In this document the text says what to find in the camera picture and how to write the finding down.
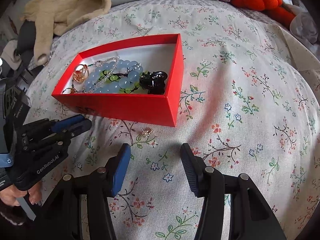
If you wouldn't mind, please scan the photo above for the small gold earring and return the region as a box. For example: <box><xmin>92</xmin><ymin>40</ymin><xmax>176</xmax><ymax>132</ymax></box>
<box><xmin>140</xmin><ymin>127</ymin><xmax>153</xmax><ymax>138</ymax></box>

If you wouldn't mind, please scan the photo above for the clear bead bracelet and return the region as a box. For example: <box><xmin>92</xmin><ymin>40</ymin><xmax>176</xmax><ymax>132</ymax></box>
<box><xmin>87</xmin><ymin>56</ymin><xmax>143</xmax><ymax>93</ymax></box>

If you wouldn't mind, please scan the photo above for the black hair claw clip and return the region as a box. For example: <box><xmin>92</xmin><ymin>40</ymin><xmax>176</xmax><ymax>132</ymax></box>
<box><xmin>139</xmin><ymin>71</ymin><xmax>168</xmax><ymax>95</ymax></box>

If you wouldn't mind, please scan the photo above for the red cardboard jewelry box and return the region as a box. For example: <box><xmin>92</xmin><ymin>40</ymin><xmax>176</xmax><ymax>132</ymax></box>
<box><xmin>52</xmin><ymin>34</ymin><xmax>184</xmax><ymax>127</ymax></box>

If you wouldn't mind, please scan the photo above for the person's left hand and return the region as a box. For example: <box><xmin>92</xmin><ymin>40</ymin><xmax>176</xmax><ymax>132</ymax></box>
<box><xmin>0</xmin><ymin>181</ymin><xmax>42</xmax><ymax>206</ymax></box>

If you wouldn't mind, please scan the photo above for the black small box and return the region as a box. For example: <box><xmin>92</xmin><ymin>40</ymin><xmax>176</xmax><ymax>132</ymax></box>
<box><xmin>1</xmin><ymin>78</ymin><xmax>30</xmax><ymax>128</ymax></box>

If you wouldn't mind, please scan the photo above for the floral bedsheet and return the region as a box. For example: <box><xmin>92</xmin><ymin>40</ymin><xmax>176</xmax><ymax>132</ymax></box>
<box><xmin>27</xmin><ymin>0</ymin><xmax>319</xmax><ymax>239</ymax></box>

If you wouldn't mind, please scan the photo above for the grey crumpled cloth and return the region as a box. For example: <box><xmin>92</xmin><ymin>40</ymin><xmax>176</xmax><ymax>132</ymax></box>
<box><xmin>290</xmin><ymin>5</ymin><xmax>319</xmax><ymax>44</ymax></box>

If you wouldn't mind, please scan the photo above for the orange pumpkin plush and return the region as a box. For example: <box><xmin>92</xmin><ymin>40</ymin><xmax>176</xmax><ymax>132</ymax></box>
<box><xmin>231</xmin><ymin>0</ymin><xmax>295</xmax><ymax>29</ymax></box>

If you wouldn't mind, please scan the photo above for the thin beaded necklace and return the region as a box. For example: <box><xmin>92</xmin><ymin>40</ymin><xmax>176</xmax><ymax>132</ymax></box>
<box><xmin>62</xmin><ymin>78</ymin><xmax>86</xmax><ymax>94</ymax></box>

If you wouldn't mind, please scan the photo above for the gold ring green stone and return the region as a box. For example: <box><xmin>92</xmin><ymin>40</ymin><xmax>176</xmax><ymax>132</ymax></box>
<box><xmin>72</xmin><ymin>64</ymin><xmax>89</xmax><ymax>83</ymax></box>

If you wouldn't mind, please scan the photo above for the green bead bracelet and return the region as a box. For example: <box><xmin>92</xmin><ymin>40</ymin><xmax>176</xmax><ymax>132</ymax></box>
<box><xmin>98</xmin><ymin>69</ymin><xmax>141</xmax><ymax>94</ymax></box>

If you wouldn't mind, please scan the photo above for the blue bead bracelet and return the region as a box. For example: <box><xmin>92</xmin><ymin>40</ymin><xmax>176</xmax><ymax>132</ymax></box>
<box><xmin>83</xmin><ymin>58</ymin><xmax>144</xmax><ymax>94</ymax></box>

